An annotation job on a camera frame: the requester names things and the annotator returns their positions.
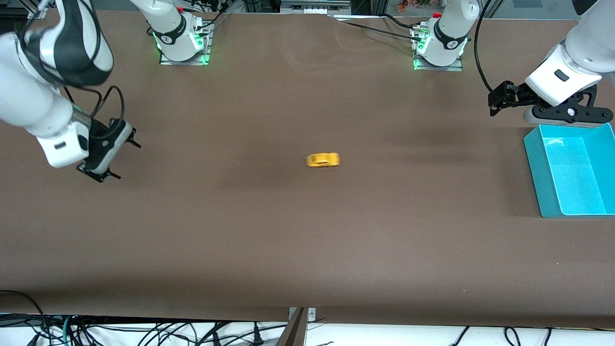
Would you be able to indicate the brown table cover sheet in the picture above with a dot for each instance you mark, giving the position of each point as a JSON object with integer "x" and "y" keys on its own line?
{"x": 307, "y": 216}

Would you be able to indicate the yellow beetle toy car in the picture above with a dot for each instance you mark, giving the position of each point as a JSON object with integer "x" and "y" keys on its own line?
{"x": 323, "y": 160}

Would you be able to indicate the grey metal equipment box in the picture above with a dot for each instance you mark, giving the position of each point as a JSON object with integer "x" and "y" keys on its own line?
{"x": 314, "y": 7}

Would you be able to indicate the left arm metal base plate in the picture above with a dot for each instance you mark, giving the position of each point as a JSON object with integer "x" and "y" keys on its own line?
{"x": 460, "y": 65}

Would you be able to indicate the grey metal beam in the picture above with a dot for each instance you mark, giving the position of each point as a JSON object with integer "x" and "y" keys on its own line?
{"x": 293, "y": 334}

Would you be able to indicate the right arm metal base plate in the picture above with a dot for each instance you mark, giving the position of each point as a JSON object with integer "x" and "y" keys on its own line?
{"x": 207, "y": 48}

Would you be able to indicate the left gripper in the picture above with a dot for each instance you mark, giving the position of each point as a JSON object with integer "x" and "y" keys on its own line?
{"x": 517, "y": 93}

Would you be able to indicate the small metal table bracket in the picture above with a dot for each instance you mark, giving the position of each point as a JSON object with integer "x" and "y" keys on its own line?
{"x": 312, "y": 315}

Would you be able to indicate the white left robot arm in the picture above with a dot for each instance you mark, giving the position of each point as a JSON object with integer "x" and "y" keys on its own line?
{"x": 449, "y": 33}

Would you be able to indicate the teal plastic storage bin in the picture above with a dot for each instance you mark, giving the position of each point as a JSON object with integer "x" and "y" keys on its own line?
{"x": 576, "y": 182}

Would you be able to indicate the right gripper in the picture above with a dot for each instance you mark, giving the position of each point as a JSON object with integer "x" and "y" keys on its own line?
{"x": 106, "y": 142}

